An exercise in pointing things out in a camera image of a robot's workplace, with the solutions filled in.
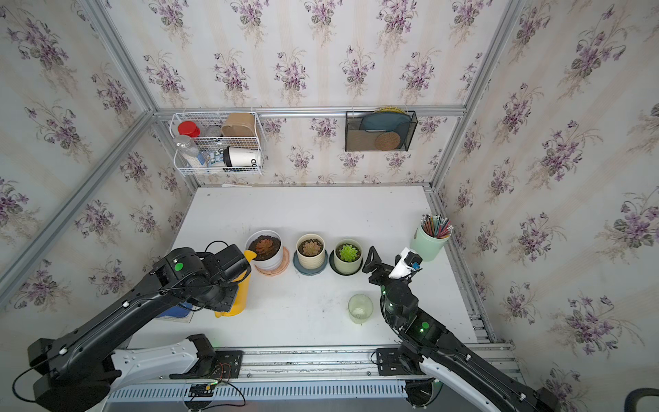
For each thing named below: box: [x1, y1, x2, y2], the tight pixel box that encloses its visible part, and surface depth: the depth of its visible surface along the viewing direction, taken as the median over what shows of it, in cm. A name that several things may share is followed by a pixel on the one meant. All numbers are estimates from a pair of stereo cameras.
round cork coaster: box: [374, 131, 401, 152], surface depth 99 cm
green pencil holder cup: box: [410, 224, 452, 262], surface depth 89 cm
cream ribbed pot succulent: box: [296, 233, 326, 270], surface depth 92 cm
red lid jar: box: [177, 120, 201, 138], surface depth 94 cm
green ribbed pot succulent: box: [333, 238, 363, 275], surface depth 90 cm
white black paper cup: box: [223, 145, 261, 168], surface depth 95 cm
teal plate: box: [359, 111, 412, 134], surface depth 93 cm
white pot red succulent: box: [244, 229, 285, 271], surface depth 90 cm
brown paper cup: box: [221, 112, 255, 137], surface depth 91 cm
